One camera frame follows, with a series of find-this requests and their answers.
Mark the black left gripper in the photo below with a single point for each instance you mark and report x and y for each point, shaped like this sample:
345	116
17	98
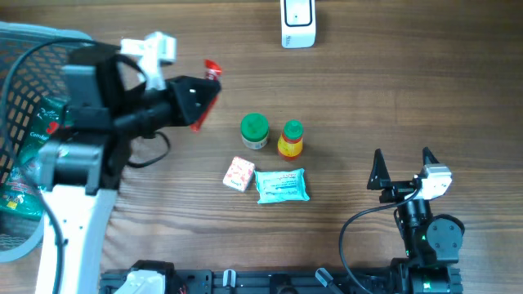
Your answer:
183	108

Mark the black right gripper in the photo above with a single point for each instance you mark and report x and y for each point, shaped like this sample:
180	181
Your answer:
380	179

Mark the green lid jar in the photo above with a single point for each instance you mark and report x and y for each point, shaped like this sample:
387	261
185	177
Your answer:
254	129

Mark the small red white box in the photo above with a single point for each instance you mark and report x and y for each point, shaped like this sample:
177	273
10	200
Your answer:
239	174

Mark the yellow red sauce bottle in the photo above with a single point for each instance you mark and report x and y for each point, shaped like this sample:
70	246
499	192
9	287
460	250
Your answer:
290	143

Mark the teal wet wipes pack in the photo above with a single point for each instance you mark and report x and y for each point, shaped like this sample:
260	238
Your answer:
281	186

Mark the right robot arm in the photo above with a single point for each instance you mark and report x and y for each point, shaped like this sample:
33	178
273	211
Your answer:
432	243

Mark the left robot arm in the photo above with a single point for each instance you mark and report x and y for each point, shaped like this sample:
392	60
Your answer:
82	165

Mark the white barcode scanner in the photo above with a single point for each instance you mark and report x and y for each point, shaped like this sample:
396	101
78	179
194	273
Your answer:
298	23

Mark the grey plastic basket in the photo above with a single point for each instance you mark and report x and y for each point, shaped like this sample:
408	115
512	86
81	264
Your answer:
37	78

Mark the green 3M gloves package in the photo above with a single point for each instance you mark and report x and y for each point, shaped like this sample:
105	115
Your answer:
17	197

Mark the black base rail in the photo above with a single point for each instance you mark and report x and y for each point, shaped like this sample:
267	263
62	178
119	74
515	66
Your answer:
205	281

